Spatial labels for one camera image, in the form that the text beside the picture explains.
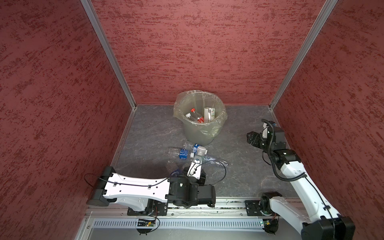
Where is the white label square bottle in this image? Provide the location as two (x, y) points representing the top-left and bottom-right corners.
(204, 107), (216, 123)

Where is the red label cola bottle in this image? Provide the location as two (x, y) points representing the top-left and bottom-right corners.
(191, 108), (205, 124)

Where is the small blue label bottle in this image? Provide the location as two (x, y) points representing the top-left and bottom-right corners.
(166, 162), (182, 177)

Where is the yellow label clear bottle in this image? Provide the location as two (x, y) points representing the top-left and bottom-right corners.
(196, 146), (208, 156)

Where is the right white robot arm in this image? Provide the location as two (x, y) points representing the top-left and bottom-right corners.
(247, 120), (356, 240)

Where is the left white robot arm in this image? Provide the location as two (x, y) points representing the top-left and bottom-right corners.
(87, 166), (216, 214)

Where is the green plastic waste bin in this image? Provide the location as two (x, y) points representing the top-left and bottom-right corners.
(176, 90), (226, 147)

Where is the clear plastic bin liner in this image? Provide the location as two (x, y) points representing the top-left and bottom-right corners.
(173, 89), (228, 139)

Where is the slim clear blue bottle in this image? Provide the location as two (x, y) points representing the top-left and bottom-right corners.
(203, 155), (229, 168)

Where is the blue label bottle left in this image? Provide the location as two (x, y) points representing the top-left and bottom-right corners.
(166, 148), (193, 162)

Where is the blue label bottle upper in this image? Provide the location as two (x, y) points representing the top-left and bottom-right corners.
(183, 141), (200, 154)

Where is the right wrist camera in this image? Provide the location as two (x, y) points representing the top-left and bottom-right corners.
(262, 121), (277, 140)

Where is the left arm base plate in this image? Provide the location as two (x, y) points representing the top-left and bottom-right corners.
(127, 200), (168, 217)

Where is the white slotted cable duct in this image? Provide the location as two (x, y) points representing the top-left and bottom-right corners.
(92, 218), (264, 232)

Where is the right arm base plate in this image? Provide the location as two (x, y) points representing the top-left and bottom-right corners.
(245, 200), (279, 217)

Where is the right aluminium corner post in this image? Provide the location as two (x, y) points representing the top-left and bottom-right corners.
(269, 0), (338, 112)

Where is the aluminium corner post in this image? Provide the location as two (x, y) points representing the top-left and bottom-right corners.
(269, 0), (338, 112)
(81, 0), (137, 111)

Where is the left aluminium corner post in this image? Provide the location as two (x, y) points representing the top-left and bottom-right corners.
(81, 0), (137, 111)

